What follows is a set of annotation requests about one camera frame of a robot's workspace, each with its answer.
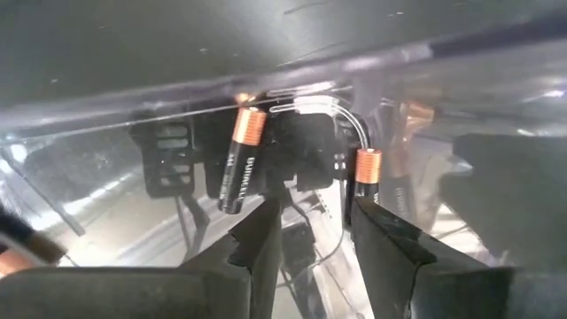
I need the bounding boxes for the clear plastic bin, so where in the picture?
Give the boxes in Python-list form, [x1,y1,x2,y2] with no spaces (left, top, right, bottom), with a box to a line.
[0,17,567,319]

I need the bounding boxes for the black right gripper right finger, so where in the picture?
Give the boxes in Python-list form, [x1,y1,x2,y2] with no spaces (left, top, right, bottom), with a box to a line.
[351,196,567,319]

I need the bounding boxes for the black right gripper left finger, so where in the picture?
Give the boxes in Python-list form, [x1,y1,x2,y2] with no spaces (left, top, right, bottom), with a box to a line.
[0,196,284,319]

